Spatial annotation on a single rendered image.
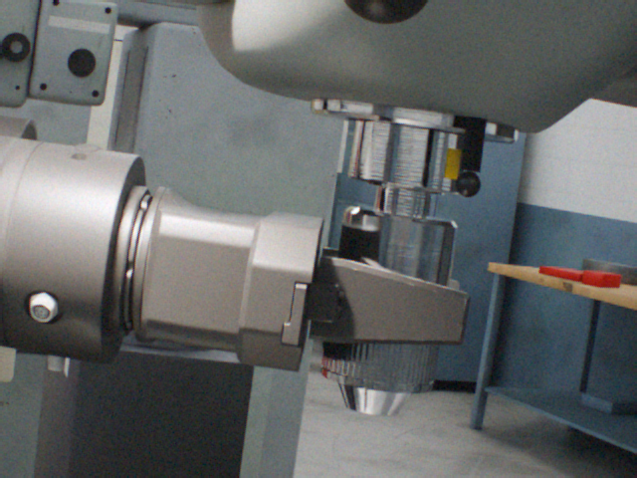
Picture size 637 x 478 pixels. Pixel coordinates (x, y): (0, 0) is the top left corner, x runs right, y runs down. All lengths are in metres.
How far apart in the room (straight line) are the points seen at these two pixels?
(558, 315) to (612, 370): 0.64
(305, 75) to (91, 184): 0.10
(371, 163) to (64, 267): 0.13
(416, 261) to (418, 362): 0.04
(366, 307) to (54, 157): 0.14
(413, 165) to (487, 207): 7.42
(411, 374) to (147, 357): 0.37
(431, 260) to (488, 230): 7.43
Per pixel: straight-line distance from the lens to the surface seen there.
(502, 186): 7.97
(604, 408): 6.70
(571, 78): 0.50
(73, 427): 0.88
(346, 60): 0.46
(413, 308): 0.51
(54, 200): 0.51
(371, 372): 0.52
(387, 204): 0.53
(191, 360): 0.88
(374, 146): 0.52
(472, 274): 7.93
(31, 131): 0.60
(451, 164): 0.52
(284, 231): 0.49
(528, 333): 8.00
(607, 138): 7.55
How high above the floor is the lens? 1.29
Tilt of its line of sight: 4 degrees down
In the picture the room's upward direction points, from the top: 8 degrees clockwise
